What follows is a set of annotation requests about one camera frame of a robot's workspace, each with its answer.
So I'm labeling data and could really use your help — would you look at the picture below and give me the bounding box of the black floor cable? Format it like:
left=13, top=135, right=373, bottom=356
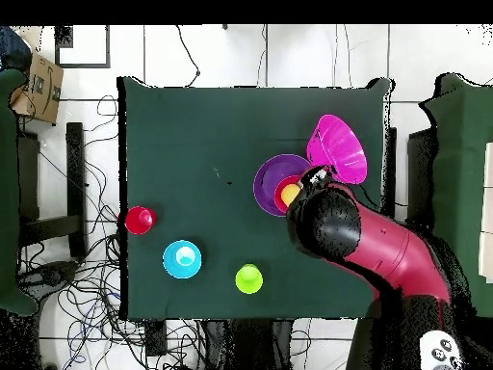
left=175, top=25, right=201, bottom=89

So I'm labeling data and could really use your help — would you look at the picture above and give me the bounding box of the green covered side table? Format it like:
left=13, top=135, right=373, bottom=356
left=0, top=67, right=39, bottom=317
left=417, top=72, right=493, bottom=319

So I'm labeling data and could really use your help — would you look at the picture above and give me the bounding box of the small crimson bowl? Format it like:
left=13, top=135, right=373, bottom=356
left=273, top=174, right=303, bottom=215

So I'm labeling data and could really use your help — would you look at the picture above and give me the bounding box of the black stand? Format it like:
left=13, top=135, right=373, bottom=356
left=405, top=128, right=438, bottom=226
left=18, top=121, right=88, bottom=258

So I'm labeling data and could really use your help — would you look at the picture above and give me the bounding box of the dark blue fabric item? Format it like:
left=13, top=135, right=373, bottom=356
left=0, top=25, right=33, bottom=72

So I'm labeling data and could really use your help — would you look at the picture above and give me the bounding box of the black pedestal leg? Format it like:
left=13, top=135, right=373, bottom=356
left=20, top=259, right=82, bottom=288

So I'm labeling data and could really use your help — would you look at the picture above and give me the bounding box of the red cup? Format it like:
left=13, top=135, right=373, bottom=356
left=123, top=205, right=158, bottom=236

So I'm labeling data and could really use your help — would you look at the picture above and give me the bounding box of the black floor frame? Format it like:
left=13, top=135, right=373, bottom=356
left=54, top=25, right=112, bottom=69

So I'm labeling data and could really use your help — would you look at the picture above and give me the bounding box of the dark green table cloth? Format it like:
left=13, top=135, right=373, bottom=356
left=117, top=75, right=394, bottom=322

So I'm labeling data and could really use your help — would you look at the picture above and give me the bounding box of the large purple bowl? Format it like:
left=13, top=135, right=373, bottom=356
left=252, top=153, right=313, bottom=217

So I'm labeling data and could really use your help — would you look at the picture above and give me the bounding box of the black power strip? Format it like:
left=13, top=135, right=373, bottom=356
left=144, top=319, right=168, bottom=357

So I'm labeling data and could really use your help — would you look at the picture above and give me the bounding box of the tangle of cables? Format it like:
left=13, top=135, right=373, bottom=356
left=18, top=93, right=201, bottom=370

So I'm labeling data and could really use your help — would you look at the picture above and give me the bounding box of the small light blue bowl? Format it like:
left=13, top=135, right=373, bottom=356
left=162, top=239, right=203, bottom=279

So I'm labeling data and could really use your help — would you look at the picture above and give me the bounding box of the cardboard box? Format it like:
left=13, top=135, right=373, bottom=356
left=9, top=52, right=65, bottom=125

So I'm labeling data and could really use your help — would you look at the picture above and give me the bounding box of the green cup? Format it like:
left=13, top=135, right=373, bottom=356
left=235, top=263, right=264, bottom=295

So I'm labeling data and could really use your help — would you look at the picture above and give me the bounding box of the yellow cup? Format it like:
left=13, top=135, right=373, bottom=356
left=279, top=183, right=302, bottom=208

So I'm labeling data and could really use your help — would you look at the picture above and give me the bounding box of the large pink bowl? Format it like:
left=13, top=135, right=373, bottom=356
left=306, top=114, right=369, bottom=185

